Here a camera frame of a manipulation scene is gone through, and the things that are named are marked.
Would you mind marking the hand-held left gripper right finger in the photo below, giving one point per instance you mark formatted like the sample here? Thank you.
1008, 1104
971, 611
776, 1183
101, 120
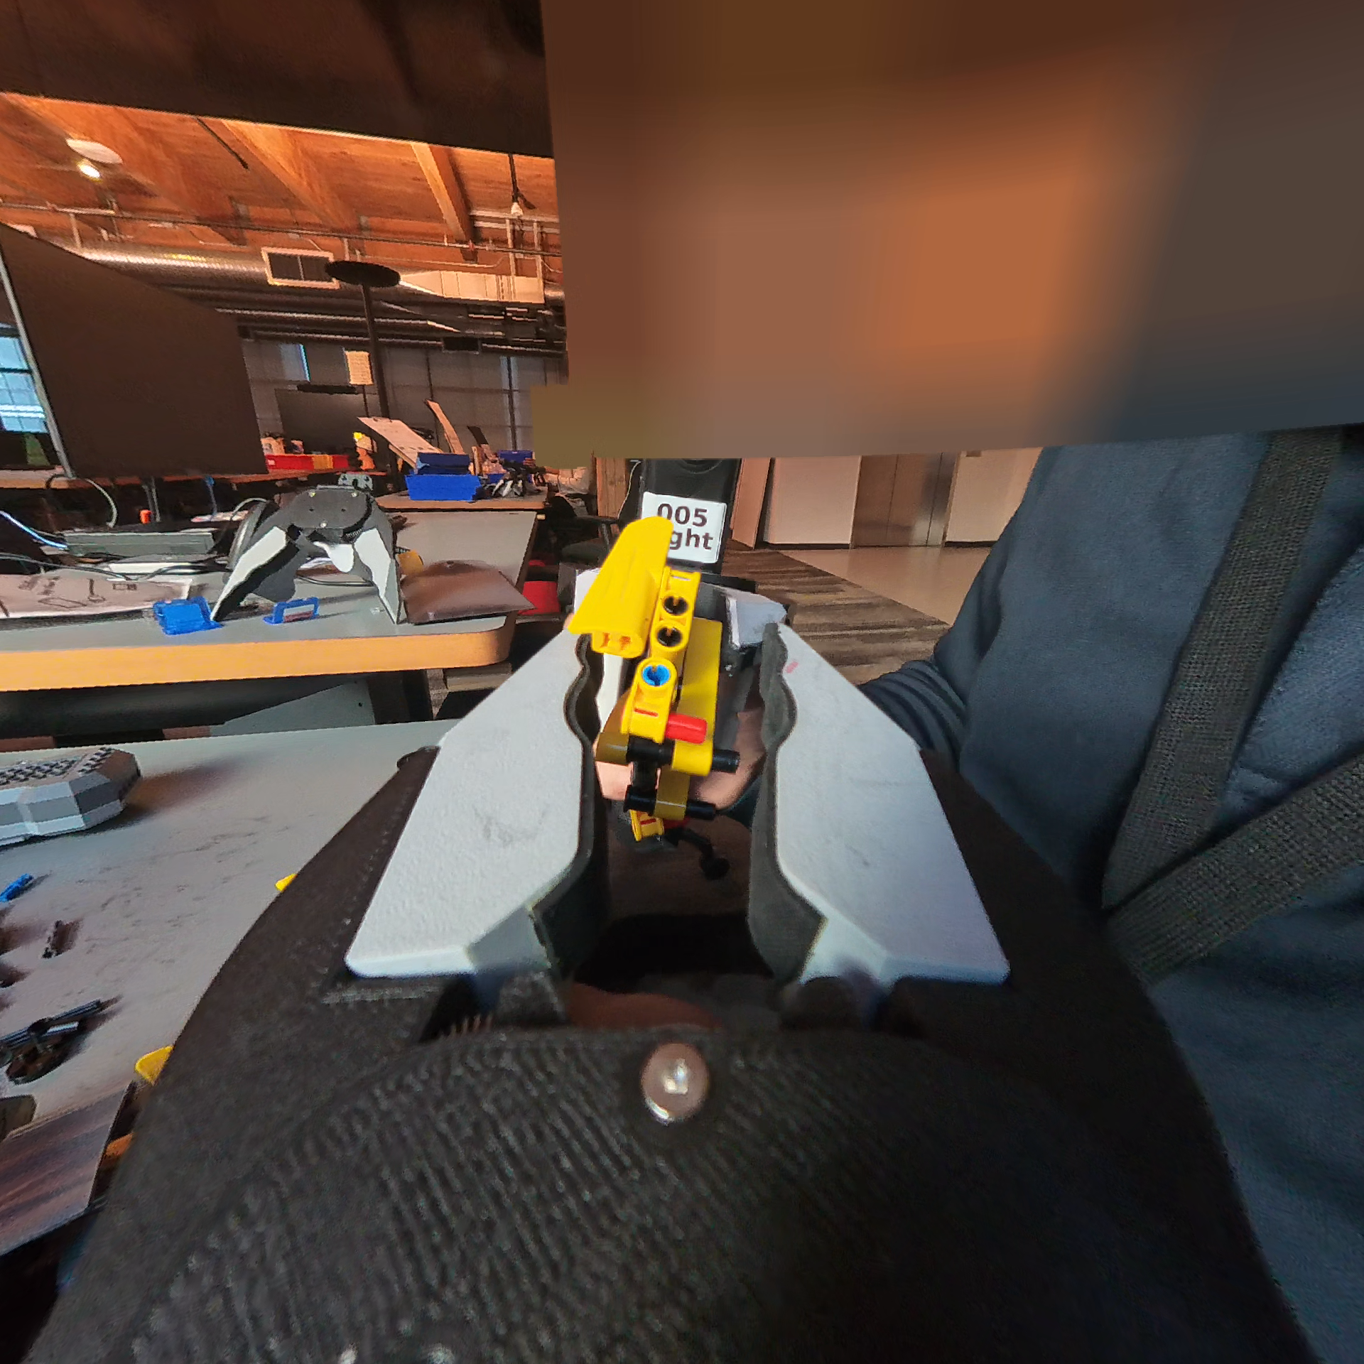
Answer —
874, 852

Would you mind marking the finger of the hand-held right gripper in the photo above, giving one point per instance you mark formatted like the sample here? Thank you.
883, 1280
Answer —
759, 626
606, 692

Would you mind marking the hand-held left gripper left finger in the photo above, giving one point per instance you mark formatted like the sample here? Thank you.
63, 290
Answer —
479, 831

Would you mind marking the yellow toy brick assembly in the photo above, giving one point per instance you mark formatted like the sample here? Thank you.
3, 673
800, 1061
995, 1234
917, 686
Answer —
667, 682

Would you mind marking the person's right forearm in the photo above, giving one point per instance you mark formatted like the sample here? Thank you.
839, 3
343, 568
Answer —
906, 703

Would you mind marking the person's right hand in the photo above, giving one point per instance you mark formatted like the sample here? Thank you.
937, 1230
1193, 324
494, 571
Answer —
749, 746

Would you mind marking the brown padded envelope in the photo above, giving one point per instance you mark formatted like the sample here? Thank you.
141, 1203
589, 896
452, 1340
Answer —
464, 591

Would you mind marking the blue storage bin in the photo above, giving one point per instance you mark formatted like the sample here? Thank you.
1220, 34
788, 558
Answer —
442, 479

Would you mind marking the wooden edged grey table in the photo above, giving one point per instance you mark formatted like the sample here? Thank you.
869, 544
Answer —
320, 639

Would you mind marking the blue plastic clip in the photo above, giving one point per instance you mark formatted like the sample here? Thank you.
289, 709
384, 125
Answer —
184, 615
292, 611

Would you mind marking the spare hand-held gripper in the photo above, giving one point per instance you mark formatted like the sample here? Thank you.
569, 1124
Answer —
320, 542

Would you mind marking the black floor lamp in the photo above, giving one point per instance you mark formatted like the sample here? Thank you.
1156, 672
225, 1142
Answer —
366, 319

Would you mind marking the red storage bin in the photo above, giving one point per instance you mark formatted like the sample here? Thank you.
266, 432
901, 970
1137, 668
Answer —
307, 461

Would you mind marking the grey toy brick block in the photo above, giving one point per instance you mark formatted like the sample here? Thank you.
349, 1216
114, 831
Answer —
64, 794

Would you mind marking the printed paper sheet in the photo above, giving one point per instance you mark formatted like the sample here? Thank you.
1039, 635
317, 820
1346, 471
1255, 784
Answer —
86, 594

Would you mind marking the blue toy pin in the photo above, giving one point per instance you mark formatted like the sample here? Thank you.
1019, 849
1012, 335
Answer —
15, 886

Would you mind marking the black computer monitor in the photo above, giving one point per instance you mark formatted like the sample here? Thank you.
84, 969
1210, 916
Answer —
138, 362

